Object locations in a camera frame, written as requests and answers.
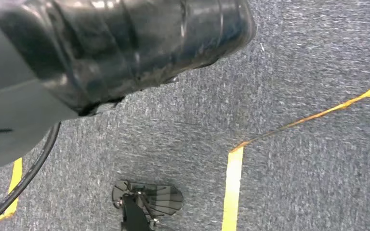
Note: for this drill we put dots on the black robot foot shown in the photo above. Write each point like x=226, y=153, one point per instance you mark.
x=137, y=213

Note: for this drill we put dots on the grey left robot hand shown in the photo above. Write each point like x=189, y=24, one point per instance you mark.
x=9, y=105

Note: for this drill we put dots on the yellow floor tape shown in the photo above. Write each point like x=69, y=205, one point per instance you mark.
x=16, y=172
x=233, y=185

